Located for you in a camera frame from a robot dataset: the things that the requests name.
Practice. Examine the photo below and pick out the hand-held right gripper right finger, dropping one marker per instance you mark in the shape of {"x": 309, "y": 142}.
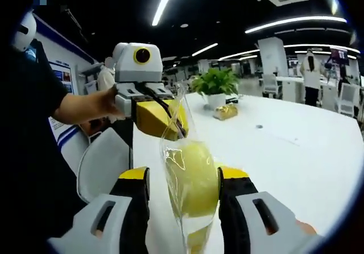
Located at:
{"x": 247, "y": 225}

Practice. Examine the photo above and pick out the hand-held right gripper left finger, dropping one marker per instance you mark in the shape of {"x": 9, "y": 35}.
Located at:
{"x": 113, "y": 225}

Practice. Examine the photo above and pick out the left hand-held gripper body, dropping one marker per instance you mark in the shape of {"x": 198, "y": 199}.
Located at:
{"x": 139, "y": 72}

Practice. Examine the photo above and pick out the bagged rectangular yellow silicone block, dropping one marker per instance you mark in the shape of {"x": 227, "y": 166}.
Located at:
{"x": 150, "y": 117}

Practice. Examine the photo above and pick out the bagged round yellow silicone block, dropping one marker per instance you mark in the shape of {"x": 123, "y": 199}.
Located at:
{"x": 196, "y": 180}

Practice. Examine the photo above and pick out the person's left hand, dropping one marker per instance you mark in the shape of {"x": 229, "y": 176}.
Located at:
{"x": 108, "y": 104}

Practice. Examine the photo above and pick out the person's right hand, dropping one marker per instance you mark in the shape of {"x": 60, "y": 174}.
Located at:
{"x": 307, "y": 228}

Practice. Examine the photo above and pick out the green potted plant white pot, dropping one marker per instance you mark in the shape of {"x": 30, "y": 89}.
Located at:
{"x": 217, "y": 80}

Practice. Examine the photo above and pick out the white ceiling light strip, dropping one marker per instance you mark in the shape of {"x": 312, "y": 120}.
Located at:
{"x": 166, "y": 2}
{"x": 295, "y": 21}
{"x": 204, "y": 49}

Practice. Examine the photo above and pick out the white mesh office chair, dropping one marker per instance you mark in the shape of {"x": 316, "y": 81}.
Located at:
{"x": 102, "y": 163}

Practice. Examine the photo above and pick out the gold foil packet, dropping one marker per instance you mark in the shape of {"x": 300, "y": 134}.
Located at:
{"x": 226, "y": 112}

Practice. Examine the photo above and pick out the person in black shirt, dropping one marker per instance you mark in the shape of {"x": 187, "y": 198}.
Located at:
{"x": 28, "y": 137}

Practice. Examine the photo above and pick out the dark hanging display screen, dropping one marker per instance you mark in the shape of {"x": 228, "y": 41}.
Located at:
{"x": 339, "y": 55}

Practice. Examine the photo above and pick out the blue white wall display board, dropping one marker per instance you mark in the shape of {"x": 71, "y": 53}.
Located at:
{"x": 62, "y": 75}

